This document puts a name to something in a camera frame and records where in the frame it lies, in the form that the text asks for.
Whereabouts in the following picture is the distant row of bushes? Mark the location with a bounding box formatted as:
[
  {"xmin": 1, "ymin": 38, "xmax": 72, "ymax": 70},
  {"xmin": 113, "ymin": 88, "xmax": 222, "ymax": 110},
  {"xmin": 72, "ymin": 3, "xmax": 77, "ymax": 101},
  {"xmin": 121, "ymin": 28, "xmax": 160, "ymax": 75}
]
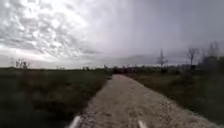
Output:
[{"xmin": 103, "ymin": 64, "xmax": 161, "ymax": 75}]

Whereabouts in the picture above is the pale gravel path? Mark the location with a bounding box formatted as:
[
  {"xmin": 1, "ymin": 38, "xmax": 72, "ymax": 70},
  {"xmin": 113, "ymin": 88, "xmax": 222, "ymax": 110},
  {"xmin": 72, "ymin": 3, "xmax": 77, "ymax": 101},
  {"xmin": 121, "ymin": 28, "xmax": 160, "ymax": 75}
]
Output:
[{"xmin": 68, "ymin": 73, "xmax": 221, "ymax": 128}]

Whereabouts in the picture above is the bare tree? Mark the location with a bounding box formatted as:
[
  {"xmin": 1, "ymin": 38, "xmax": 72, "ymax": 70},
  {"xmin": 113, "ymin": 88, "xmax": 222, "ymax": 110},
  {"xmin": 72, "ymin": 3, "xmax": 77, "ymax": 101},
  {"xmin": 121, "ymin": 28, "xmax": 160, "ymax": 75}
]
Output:
[
  {"xmin": 185, "ymin": 47, "xmax": 200, "ymax": 68},
  {"xmin": 157, "ymin": 48, "xmax": 169, "ymax": 69}
]

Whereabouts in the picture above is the robot's own part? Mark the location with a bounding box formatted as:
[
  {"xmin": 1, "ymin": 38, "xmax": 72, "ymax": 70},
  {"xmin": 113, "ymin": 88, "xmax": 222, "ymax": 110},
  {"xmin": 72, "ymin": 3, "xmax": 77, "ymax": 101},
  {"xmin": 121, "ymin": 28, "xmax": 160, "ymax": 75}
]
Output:
[
  {"xmin": 137, "ymin": 119, "xmax": 148, "ymax": 128},
  {"xmin": 68, "ymin": 115, "xmax": 82, "ymax": 128}
]

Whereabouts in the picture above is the dark grass field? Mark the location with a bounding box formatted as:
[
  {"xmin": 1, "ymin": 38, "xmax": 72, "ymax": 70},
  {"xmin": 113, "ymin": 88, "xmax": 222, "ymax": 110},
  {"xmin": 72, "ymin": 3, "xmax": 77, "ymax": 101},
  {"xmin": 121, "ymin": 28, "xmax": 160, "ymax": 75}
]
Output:
[
  {"xmin": 0, "ymin": 67, "xmax": 113, "ymax": 128},
  {"xmin": 125, "ymin": 68, "xmax": 224, "ymax": 127}
]

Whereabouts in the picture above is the bare shrub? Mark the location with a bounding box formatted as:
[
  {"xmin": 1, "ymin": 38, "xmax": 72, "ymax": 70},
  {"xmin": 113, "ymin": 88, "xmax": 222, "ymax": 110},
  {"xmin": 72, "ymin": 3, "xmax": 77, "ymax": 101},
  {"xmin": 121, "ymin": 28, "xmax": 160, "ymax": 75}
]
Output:
[{"xmin": 14, "ymin": 58, "xmax": 32, "ymax": 71}]

